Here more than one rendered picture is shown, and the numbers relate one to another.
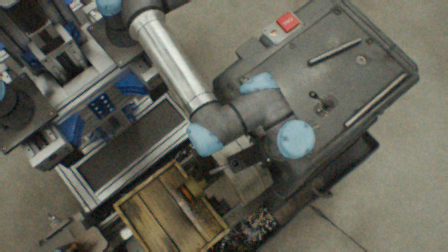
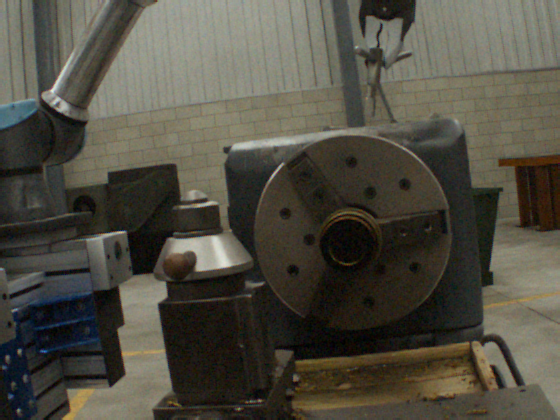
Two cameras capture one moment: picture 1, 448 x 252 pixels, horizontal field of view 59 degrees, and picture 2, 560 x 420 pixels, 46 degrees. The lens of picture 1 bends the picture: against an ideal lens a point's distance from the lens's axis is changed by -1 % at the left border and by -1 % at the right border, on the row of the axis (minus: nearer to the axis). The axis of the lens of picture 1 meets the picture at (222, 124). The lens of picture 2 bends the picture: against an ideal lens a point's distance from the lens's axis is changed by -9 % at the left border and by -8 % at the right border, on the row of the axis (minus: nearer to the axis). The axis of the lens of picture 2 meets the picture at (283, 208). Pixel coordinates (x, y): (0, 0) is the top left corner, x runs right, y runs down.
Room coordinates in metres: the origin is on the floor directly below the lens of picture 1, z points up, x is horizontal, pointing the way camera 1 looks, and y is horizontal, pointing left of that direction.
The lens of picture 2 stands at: (-0.42, 0.87, 1.19)
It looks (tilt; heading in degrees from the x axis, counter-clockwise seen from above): 3 degrees down; 316
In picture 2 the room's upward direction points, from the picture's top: 7 degrees counter-clockwise
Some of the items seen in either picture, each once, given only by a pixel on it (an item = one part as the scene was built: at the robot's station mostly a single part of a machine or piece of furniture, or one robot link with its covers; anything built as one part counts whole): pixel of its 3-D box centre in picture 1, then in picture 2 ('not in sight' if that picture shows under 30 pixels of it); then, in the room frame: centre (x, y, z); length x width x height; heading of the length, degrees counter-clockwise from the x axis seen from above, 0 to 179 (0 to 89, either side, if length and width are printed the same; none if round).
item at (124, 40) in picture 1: (123, 22); (17, 195); (0.84, 0.35, 1.21); 0.15 x 0.15 x 0.10
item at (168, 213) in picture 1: (171, 218); (358, 398); (0.17, 0.21, 0.89); 0.36 x 0.30 x 0.04; 37
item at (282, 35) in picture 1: (282, 31); not in sight; (0.77, -0.22, 1.23); 0.13 x 0.08 x 0.05; 127
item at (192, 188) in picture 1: (194, 188); (349, 241); (0.25, 0.11, 1.08); 0.09 x 0.09 x 0.09; 37
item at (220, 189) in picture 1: (227, 195); (410, 228); (0.22, -0.01, 1.08); 0.12 x 0.11 x 0.05; 37
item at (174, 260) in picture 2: not in sight; (181, 264); (-0.01, 0.58, 1.13); 0.04 x 0.02 x 0.02; 127
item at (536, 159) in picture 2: not in sight; (531, 191); (3.99, -8.34, 0.50); 1.61 x 0.44 x 1.00; 137
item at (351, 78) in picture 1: (306, 95); (357, 222); (0.59, -0.32, 1.06); 0.59 x 0.48 x 0.39; 127
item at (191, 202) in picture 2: not in sight; (195, 212); (0.03, 0.54, 1.17); 0.04 x 0.04 x 0.03
